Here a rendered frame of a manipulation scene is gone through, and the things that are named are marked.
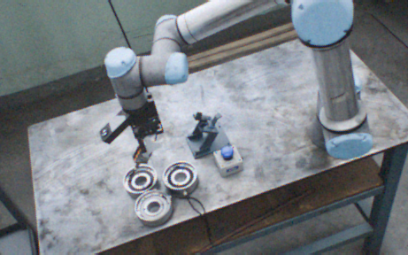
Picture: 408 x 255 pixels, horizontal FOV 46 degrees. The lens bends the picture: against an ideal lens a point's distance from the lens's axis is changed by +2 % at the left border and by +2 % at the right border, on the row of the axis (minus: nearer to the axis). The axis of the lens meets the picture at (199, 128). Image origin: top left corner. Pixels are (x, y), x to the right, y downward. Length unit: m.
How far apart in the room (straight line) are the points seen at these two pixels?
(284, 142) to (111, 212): 0.58
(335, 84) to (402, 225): 1.29
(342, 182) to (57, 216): 0.96
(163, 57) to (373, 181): 0.94
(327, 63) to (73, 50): 2.12
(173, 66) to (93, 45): 1.91
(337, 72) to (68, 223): 0.88
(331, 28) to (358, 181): 0.85
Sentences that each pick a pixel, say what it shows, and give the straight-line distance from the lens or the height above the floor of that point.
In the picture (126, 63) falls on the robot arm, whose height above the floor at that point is 1.28.
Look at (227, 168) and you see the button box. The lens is 1.43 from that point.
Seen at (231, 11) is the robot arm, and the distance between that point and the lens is 1.17.
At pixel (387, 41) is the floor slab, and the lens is 3.23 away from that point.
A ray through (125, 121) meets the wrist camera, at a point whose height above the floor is 1.10.
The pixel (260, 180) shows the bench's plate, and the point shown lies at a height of 0.80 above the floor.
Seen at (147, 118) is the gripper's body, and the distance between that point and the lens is 1.29.
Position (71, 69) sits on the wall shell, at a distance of 3.10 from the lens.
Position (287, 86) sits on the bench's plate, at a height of 0.80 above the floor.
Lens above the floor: 1.97
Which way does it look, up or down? 47 degrees down
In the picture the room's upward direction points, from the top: 12 degrees counter-clockwise
